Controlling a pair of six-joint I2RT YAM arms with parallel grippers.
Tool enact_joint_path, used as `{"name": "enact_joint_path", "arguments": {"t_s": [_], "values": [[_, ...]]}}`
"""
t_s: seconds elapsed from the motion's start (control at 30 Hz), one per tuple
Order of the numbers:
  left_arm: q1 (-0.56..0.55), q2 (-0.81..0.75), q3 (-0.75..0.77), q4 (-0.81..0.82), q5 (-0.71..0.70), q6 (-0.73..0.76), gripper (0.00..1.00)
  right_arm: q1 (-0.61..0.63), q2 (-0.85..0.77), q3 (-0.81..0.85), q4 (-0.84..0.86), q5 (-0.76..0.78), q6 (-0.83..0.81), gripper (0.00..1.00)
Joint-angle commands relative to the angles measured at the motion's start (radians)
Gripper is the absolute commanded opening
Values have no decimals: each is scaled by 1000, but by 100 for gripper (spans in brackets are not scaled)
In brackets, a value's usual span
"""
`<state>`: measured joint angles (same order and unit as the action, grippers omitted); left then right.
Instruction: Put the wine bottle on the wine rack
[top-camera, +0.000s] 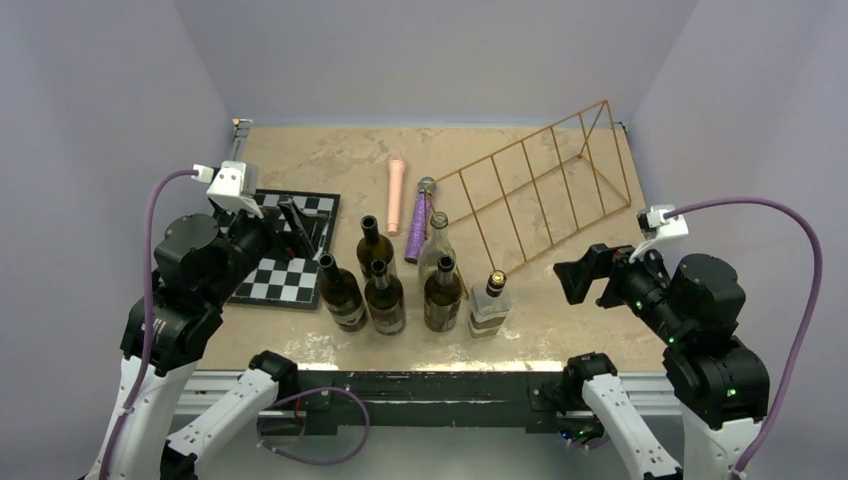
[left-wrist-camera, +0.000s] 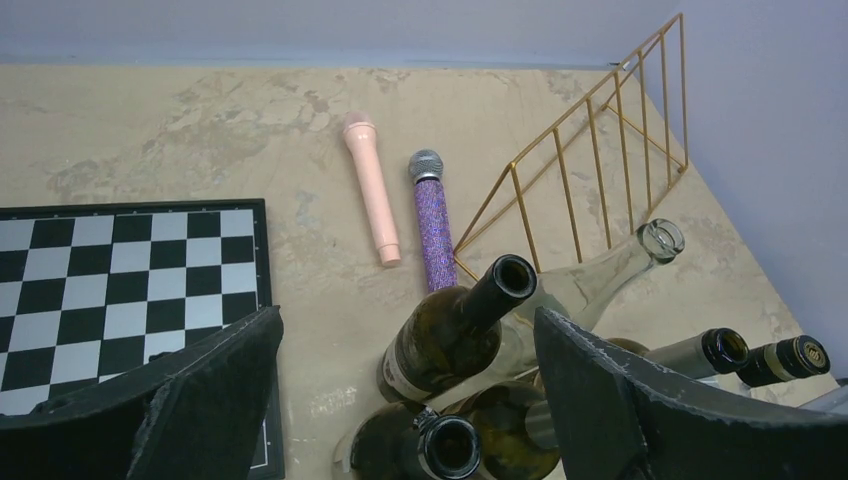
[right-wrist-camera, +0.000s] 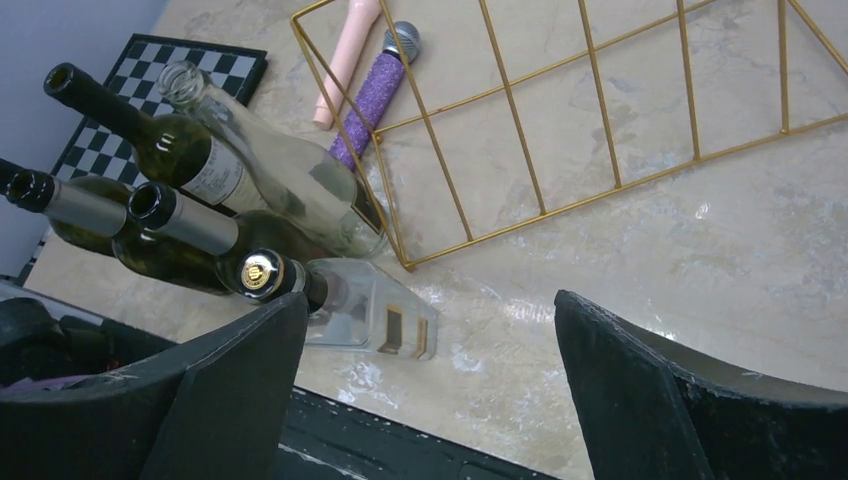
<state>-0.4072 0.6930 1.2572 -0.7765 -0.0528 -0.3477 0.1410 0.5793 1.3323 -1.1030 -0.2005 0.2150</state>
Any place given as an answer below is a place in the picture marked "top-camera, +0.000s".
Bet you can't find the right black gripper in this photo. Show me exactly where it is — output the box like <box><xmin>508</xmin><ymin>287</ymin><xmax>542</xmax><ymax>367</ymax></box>
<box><xmin>553</xmin><ymin>232</ymin><xmax>691</xmax><ymax>338</ymax></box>

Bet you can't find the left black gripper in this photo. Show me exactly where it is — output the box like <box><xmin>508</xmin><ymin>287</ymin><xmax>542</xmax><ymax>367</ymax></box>
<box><xmin>204</xmin><ymin>195</ymin><xmax>328</xmax><ymax>306</ymax></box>

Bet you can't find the dark green bottle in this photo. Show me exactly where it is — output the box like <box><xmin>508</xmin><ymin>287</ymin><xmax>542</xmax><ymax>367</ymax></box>
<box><xmin>424</xmin><ymin>255</ymin><xmax>463</xmax><ymax>332</ymax></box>
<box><xmin>356</xmin><ymin>215</ymin><xmax>397</xmax><ymax>280</ymax></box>
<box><xmin>317</xmin><ymin>253</ymin><xmax>368</xmax><ymax>332</ymax></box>
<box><xmin>364</xmin><ymin>260</ymin><xmax>406</xmax><ymax>336</ymax></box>

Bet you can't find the gold wire wine rack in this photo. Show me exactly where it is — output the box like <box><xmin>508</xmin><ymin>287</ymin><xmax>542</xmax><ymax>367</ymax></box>
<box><xmin>433</xmin><ymin>100</ymin><xmax>634</xmax><ymax>292</ymax></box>

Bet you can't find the clear square liquor bottle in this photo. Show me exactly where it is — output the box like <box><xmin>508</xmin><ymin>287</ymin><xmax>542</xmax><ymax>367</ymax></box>
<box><xmin>469</xmin><ymin>270</ymin><xmax>512</xmax><ymax>338</ymax></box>

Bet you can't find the clear glass bottle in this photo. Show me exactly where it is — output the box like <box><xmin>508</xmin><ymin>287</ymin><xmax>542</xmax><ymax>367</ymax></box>
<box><xmin>418</xmin><ymin>211</ymin><xmax>456</xmax><ymax>288</ymax></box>

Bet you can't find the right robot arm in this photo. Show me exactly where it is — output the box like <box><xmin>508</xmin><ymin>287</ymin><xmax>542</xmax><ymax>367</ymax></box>
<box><xmin>550</xmin><ymin>244</ymin><xmax>770</xmax><ymax>479</ymax></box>

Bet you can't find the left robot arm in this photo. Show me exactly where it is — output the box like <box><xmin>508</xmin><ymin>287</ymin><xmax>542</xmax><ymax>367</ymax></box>
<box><xmin>87</xmin><ymin>198</ymin><xmax>304</xmax><ymax>479</ymax></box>

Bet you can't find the black white chessboard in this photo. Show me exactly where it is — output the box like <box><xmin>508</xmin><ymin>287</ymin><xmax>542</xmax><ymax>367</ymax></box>
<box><xmin>230</xmin><ymin>189</ymin><xmax>341</xmax><ymax>311</ymax></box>

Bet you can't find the pink microphone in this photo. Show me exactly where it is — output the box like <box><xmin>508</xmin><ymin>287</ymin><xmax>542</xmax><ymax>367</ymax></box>
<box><xmin>386</xmin><ymin>156</ymin><xmax>406</xmax><ymax>235</ymax></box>

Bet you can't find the purple glitter microphone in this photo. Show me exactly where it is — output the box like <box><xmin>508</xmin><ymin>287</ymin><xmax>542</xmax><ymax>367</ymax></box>
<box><xmin>404</xmin><ymin>177</ymin><xmax>437</xmax><ymax>264</ymax></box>

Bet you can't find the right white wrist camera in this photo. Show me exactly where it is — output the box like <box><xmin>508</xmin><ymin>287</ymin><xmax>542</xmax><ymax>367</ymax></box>
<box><xmin>629</xmin><ymin>205</ymin><xmax>689</xmax><ymax>263</ymax></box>

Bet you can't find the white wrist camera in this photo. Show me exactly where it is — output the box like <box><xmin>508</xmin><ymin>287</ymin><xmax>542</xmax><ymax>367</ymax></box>
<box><xmin>191</xmin><ymin>161</ymin><xmax>263</xmax><ymax>218</ymax></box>
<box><xmin>629</xmin><ymin>205</ymin><xmax>689</xmax><ymax>263</ymax></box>

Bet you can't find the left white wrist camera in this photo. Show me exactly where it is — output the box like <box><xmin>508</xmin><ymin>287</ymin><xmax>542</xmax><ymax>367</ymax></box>
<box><xmin>191</xmin><ymin>161</ymin><xmax>263</xmax><ymax>218</ymax></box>

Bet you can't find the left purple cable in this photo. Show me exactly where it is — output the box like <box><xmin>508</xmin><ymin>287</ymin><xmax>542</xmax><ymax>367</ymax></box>
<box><xmin>96</xmin><ymin>168</ymin><xmax>200</xmax><ymax>480</ymax></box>

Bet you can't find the aluminium frame rail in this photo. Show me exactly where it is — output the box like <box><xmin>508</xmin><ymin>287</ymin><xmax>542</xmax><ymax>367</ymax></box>
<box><xmin>177</xmin><ymin>370</ymin><xmax>680</xmax><ymax>417</ymax></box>

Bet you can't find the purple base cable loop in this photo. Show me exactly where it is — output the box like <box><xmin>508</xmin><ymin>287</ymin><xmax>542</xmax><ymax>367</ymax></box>
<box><xmin>255</xmin><ymin>386</ymin><xmax>372</xmax><ymax>467</ymax></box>

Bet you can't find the black table front rail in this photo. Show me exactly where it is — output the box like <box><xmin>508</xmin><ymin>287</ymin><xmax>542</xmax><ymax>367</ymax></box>
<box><xmin>260</xmin><ymin>371</ymin><xmax>606</xmax><ymax>442</ymax></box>

